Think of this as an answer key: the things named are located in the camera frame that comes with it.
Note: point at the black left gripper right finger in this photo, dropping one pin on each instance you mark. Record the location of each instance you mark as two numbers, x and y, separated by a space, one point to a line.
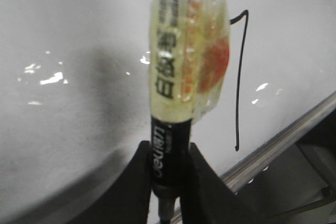
205 198

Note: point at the black white whiteboard marker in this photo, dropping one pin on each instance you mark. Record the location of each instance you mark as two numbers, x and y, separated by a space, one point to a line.
190 49

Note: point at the white whiteboard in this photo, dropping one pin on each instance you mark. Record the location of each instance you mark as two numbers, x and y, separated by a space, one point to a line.
75 96

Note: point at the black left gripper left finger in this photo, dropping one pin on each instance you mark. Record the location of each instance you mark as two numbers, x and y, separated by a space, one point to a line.
127 199

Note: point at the grey base below whiteboard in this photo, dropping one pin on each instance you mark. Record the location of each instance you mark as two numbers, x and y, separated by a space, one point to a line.
299 185

